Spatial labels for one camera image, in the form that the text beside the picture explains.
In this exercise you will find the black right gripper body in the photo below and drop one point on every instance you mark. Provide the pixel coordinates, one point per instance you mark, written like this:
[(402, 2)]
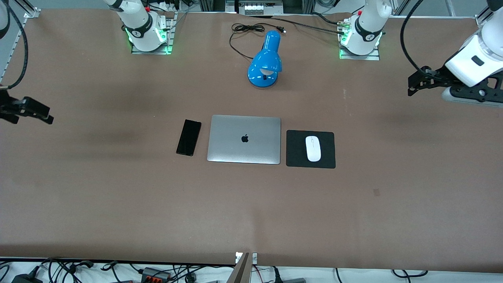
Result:
[(8, 105)]

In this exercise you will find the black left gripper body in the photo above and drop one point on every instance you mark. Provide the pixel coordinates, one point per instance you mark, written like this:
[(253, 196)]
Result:
[(437, 75)]

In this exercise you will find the white computer mouse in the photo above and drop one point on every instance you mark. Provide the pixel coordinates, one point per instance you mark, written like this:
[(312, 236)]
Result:
[(313, 151)]

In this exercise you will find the black smartphone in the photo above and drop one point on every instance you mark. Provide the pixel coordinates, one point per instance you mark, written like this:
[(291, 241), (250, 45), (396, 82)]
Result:
[(188, 137)]

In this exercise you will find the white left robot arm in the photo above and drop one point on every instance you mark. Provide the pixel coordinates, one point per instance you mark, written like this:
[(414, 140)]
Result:
[(365, 35)]

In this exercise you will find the black square mouse pad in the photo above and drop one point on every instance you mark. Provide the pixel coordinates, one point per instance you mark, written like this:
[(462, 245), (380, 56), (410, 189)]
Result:
[(294, 151)]

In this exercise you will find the blue desk lamp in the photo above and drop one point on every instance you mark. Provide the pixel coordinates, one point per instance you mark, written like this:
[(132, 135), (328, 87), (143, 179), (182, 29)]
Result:
[(267, 59)]

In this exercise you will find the black power adapter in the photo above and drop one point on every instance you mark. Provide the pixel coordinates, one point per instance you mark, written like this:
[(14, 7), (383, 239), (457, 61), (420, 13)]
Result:
[(25, 279)]

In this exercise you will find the white socket power strip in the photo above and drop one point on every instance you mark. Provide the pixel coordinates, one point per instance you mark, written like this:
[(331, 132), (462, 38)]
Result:
[(257, 8)]

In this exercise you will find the silver closed laptop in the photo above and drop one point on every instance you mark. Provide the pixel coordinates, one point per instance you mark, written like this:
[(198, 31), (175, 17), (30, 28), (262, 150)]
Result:
[(243, 149)]

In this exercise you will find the grey connector block orange levers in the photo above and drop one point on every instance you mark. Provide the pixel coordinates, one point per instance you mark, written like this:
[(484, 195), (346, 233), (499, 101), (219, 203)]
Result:
[(155, 274)]

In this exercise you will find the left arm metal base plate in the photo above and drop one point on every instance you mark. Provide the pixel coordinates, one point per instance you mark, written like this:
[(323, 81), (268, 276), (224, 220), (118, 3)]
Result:
[(359, 57)]

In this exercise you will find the aluminium frame rail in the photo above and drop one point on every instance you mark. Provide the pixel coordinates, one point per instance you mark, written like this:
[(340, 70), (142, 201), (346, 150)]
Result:
[(484, 17), (31, 12)]

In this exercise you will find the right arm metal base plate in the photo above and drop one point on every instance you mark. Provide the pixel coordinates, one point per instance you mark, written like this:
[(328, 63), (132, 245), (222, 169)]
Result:
[(169, 35)]

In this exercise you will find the silver metal bracket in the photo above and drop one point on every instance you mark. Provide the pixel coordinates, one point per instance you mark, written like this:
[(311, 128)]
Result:
[(254, 258)]

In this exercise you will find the grey camera post beam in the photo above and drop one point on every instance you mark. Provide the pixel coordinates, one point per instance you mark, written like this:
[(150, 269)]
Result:
[(243, 273)]

